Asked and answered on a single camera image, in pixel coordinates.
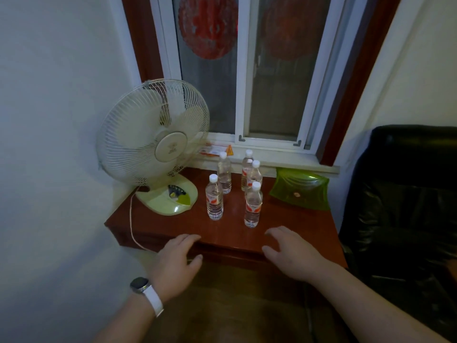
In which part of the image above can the person's right hand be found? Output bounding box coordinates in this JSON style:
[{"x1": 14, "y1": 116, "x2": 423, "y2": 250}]
[{"x1": 261, "y1": 226, "x2": 329, "y2": 284}]

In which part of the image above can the person's left hand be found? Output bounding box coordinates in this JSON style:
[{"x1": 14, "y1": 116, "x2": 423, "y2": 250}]
[{"x1": 148, "y1": 233, "x2": 203, "y2": 304}]

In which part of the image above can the clear plastic water bottle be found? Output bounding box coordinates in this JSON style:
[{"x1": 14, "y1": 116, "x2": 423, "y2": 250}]
[
  {"x1": 244, "y1": 181, "x2": 263, "y2": 229},
  {"x1": 247, "y1": 160, "x2": 263, "y2": 188},
  {"x1": 205, "y1": 173, "x2": 225, "y2": 221},
  {"x1": 217, "y1": 151, "x2": 233, "y2": 195},
  {"x1": 241, "y1": 149, "x2": 255, "y2": 192}
]

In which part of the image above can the person's right forearm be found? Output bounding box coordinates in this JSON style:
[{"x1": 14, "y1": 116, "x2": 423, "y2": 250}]
[{"x1": 308, "y1": 264, "x2": 450, "y2": 343}]

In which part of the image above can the smartwatch with white band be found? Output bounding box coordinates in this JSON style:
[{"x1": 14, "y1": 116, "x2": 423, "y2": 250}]
[{"x1": 129, "y1": 276, "x2": 165, "y2": 318}]

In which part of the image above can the reddish wooden table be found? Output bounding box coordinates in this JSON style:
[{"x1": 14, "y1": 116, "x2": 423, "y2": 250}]
[{"x1": 104, "y1": 167, "x2": 349, "y2": 270}]

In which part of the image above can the green glass dish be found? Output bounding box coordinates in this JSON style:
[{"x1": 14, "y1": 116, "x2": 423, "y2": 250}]
[{"x1": 268, "y1": 167, "x2": 330, "y2": 212}]

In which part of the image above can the white window ledge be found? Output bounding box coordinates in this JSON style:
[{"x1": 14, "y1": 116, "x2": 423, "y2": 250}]
[{"x1": 185, "y1": 141, "x2": 340, "y2": 177}]

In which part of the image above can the black leather office chair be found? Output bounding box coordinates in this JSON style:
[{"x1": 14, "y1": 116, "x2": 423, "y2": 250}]
[{"x1": 337, "y1": 124, "x2": 457, "y2": 343}]

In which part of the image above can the white table fan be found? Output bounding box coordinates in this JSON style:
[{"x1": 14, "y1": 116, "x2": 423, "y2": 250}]
[{"x1": 95, "y1": 79, "x2": 210, "y2": 217}]

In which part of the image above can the orange and white paper packet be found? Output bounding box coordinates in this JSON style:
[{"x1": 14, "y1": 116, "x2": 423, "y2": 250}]
[{"x1": 199, "y1": 141, "x2": 235, "y2": 158}]

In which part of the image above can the white framed sliding window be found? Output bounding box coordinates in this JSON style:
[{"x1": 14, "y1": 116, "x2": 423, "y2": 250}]
[{"x1": 149, "y1": 0, "x2": 370, "y2": 156}]

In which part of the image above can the dark wooden window trim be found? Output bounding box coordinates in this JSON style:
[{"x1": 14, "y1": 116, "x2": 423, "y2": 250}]
[{"x1": 120, "y1": 0, "x2": 403, "y2": 168}]

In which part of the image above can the red paper window decoration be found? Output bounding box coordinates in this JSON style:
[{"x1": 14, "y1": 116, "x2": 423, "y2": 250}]
[{"x1": 178, "y1": 0, "x2": 239, "y2": 61}]

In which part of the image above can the white fan cable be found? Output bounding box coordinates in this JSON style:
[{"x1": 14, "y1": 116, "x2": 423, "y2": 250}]
[{"x1": 128, "y1": 191, "x2": 158, "y2": 254}]

